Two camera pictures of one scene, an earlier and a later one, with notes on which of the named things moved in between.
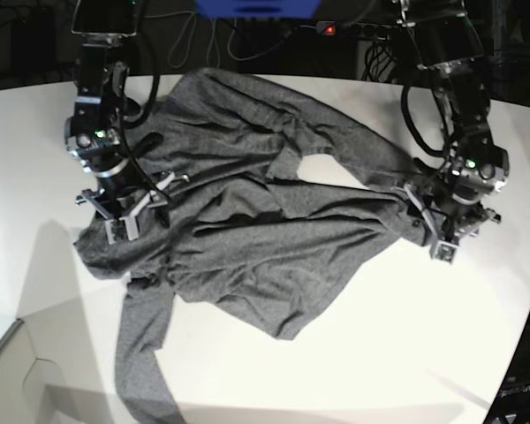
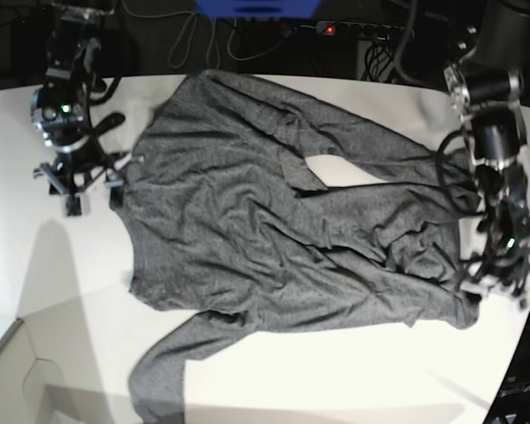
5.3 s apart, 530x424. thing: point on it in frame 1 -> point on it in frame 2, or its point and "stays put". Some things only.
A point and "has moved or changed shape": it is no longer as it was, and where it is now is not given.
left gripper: x=129 y=207 -> x=78 y=170
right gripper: x=453 y=227 -> x=505 y=260
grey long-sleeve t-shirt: x=273 y=212 has moved or changed shape
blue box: x=259 y=9 stays put
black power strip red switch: x=360 y=31 stays put
